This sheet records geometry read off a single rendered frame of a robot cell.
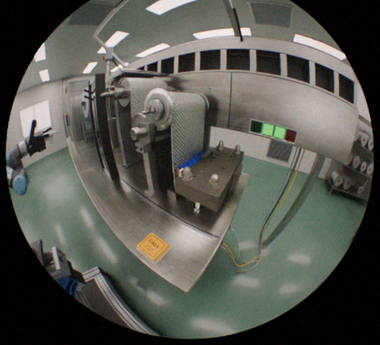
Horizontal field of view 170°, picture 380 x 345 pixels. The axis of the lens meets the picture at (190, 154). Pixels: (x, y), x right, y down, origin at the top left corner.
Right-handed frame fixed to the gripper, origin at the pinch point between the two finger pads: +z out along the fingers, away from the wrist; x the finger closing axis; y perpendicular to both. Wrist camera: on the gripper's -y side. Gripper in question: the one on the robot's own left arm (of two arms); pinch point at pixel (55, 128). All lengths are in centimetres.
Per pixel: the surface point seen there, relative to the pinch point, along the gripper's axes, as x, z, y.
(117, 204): 45, 3, 28
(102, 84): 24.9, 18.4, -18.5
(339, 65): 130, 30, -57
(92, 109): 15.1, 19.3, -6.3
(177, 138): 63, 21, 0
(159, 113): 58, 17, -8
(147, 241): 66, -6, 22
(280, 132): 106, 38, -10
